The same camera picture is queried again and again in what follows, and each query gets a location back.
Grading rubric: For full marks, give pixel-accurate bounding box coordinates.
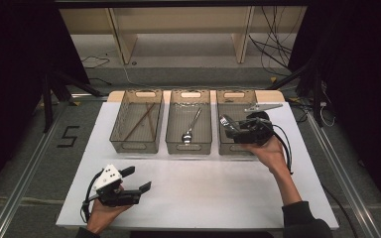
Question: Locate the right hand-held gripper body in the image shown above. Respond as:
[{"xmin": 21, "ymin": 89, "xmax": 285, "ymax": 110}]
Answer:
[{"xmin": 232, "ymin": 103, "xmax": 284, "ymax": 146}]

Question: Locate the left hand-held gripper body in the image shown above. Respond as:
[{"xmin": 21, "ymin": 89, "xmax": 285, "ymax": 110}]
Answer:
[{"xmin": 92, "ymin": 164, "xmax": 143, "ymax": 208}]

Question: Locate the smoky clear plastic bin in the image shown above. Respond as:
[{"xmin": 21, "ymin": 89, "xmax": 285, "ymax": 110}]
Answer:
[
  {"xmin": 108, "ymin": 88, "xmax": 165, "ymax": 155},
  {"xmin": 165, "ymin": 88, "xmax": 213, "ymax": 156},
  {"xmin": 215, "ymin": 88, "xmax": 269, "ymax": 157}
]

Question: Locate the metal spoon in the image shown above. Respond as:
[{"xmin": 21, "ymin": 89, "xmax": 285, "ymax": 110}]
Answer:
[{"xmin": 182, "ymin": 107, "xmax": 203, "ymax": 146}]

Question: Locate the person's right hand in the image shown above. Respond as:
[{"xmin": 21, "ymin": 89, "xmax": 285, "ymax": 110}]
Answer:
[{"xmin": 241, "ymin": 136, "xmax": 291, "ymax": 177}]

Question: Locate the person's left hand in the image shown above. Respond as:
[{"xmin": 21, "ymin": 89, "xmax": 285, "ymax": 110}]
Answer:
[{"xmin": 86, "ymin": 200, "xmax": 133, "ymax": 235}]

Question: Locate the white table mat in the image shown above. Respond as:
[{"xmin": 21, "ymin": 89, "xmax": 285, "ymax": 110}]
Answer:
[{"xmin": 55, "ymin": 100, "xmax": 340, "ymax": 231}]

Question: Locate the black metal stand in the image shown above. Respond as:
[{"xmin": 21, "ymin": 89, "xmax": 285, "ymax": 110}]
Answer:
[
  {"xmin": 41, "ymin": 70, "xmax": 104, "ymax": 133},
  {"xmin": 267, "ymin": 59, "xmax": 325, "ymax": 129}
]

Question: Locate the light wooden bench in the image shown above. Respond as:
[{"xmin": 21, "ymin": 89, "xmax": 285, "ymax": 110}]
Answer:
[{"xmin": 59, "ymin": 6, "xmax": 309, "ymax": 65}]

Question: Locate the black curtain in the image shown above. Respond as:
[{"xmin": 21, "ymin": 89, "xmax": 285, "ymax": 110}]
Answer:
[
  {"xmin": 287, "ymin": 0, "xmax": 381, "ymax": 219},
  {"xmin": 0, "ymin": 0, "xmax": 91, "ymax": 203}
]

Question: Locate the left hand-held gripper cable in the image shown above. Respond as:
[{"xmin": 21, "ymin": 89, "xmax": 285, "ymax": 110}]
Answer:
[{"xmin": 80, "ymin": 170, "xmax": 104, "ymax": 223}]

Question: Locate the hand-held gripper cable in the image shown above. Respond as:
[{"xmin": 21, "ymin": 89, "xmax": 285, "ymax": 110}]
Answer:
[
  {"xmin": 271, "ymin": 123, "xmax": 294, "ymax": 176},
  {"xmin": 80, "ymin": 170, "xmax": 104, "ymax": 223}
]

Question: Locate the right hand-held gripper cable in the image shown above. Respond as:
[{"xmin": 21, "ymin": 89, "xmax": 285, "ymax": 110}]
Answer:
[{"xmin": 271, "ymin": 123, "xmax": 294, "ymax": 176}]

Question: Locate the aluminium floor rail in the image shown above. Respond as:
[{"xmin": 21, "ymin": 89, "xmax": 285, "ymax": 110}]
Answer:
[
  {"xmin": 0, "ymin": 108, "xmax": 67, "ymax": 238},
  {"xmin": 306, "ymin": 112, "xmax": 381, "ymax": 238}
]

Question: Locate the tangle of black cables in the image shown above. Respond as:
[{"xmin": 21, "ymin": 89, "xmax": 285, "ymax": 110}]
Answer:
[{"xmin": 248, "ymin": 6, "xmax": 307, "ymax": 77}]

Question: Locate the white floor cable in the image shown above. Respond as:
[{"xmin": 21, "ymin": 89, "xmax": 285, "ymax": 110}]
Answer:
[{"xmin": 122, "ymin": 63, "xmax": 155, "ymax": 89}]

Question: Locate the thick black floor cable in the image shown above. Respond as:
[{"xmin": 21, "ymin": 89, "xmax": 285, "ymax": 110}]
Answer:
[{"xmin": 321, "ymin": 183, "xmax": 359, "ymax": 238}]

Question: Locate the thin black floor cable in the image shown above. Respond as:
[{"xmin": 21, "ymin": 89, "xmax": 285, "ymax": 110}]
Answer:
[{"xmin": 80, "ymin": 55, "xmax": 111, "ymax": 69}]

